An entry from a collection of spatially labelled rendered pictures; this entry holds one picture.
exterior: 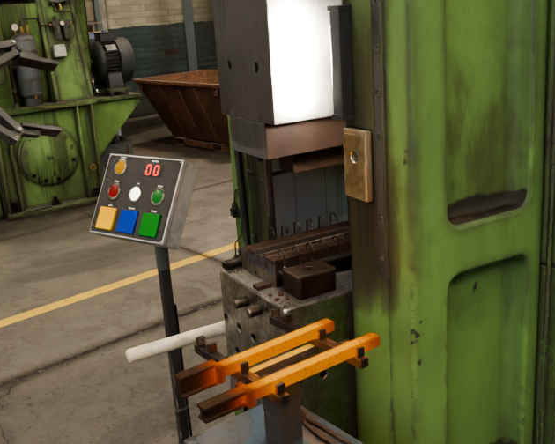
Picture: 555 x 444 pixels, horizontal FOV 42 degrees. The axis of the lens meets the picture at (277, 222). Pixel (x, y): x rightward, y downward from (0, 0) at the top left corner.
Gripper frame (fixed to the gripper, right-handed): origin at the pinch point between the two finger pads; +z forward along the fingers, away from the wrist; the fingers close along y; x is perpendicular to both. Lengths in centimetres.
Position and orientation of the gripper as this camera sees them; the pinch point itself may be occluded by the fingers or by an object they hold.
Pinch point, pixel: (51, 98)
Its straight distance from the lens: 142.3
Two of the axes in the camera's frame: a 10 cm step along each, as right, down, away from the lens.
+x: 5.8, -3.0, -7.6
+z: 8.1, 0.6, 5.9
